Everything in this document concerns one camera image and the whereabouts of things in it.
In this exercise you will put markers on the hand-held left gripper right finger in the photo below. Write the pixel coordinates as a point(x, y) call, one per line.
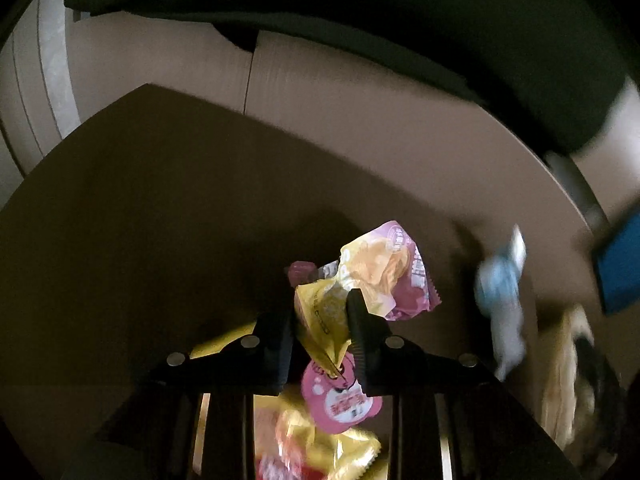
point(362, 345)

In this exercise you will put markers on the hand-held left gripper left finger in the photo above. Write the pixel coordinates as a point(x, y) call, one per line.
point(277, 355)

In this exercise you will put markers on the pink yellow snack wrapper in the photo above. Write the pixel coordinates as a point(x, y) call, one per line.
point(380, 265)

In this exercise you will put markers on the large cardboard box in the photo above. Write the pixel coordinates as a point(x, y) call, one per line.
point(175, 200)

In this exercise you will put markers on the pink jelly cup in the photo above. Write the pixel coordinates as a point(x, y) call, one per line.
point(340, 400)

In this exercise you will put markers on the crumpled white blue wrapper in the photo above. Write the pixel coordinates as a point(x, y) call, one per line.
point(502, 290)

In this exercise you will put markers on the cream plastic bag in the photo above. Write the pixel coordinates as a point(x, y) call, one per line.
point(560, 385)

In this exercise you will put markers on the blue cloth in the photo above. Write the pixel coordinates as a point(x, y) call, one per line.
point(620, 265)

